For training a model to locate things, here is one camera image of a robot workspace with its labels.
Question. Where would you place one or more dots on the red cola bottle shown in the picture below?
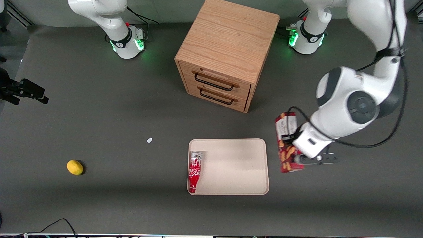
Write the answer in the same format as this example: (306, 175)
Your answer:
(195, 170)

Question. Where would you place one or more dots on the yellow lemon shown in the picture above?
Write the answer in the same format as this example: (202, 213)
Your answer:
(74, 167)

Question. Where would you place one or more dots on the wooden drawer cabinet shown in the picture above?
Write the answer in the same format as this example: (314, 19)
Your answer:
(228, 36)

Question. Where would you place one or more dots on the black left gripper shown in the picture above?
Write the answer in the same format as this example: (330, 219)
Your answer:
(295, 136)

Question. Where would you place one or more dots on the wooden drawer wide front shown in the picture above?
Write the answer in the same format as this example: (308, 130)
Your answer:
(244, 89)

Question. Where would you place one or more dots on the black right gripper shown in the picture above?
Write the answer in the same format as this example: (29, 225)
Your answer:
(19, 88)

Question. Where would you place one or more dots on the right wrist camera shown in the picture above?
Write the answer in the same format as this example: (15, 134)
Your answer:
(42, 99)

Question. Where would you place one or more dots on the beige plastic tray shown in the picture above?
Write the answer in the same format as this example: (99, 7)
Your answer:
(234, 168)

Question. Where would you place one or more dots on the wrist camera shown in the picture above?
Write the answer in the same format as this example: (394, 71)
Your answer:
(42, 99)
(314, 160)

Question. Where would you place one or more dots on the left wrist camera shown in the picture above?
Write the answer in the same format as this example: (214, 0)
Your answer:
(314, 160)

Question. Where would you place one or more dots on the red cookie box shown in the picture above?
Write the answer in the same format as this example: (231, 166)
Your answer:
(287, 160)

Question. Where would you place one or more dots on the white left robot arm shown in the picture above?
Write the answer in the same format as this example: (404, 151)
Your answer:
(350, 105)

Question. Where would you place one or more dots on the wooden drawer narrow front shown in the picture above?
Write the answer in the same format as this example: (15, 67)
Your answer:
(239, 103)

